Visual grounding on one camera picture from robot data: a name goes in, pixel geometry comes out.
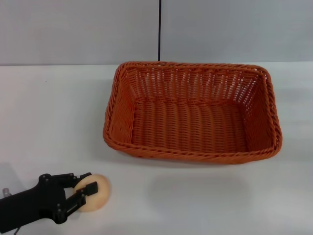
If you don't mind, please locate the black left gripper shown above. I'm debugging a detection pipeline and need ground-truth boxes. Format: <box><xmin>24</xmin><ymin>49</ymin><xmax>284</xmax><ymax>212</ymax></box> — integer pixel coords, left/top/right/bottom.
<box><xmin>0</xmin><ymin>172</ymin><xmax>99</xmax><ymax>232</ymax></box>

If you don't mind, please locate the round pale bread bun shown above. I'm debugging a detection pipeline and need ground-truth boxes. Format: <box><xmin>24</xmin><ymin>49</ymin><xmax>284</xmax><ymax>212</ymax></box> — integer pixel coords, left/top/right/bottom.
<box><xmin>73</xmin><ymin>173</ymin><xmax>113</xmax><ymax>212</ymax></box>

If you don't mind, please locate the orange woven wicker basket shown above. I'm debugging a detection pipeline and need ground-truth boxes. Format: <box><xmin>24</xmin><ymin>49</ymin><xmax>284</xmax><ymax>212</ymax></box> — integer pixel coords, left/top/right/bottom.
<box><xmin>102</xmin><ymin>61</ymin><xmax>284</xmax><ymax>165</ymax></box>

